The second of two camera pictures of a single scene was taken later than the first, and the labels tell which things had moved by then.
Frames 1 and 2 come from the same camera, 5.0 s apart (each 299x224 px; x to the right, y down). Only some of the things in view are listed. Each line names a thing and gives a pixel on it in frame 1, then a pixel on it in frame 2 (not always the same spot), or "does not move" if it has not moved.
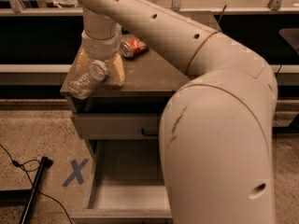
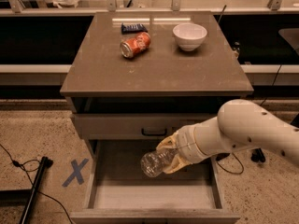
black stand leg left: x=46 y=162 does not move
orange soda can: x=132 y=48 does not move
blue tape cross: x=77 y=172 does not move
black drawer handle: x=149 y=134 does not move
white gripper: x=100 y=48 to x=186 y=145
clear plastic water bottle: x=88 y=80 to x=154 y=162
